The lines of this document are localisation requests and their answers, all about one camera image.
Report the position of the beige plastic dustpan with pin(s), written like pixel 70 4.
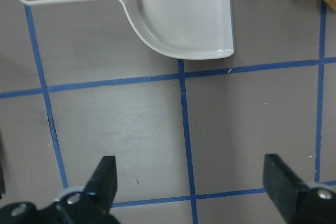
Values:
pixel 181 29

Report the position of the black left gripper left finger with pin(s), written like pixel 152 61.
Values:
pixel 88 205

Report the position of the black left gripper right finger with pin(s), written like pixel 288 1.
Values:
pixel 297 201

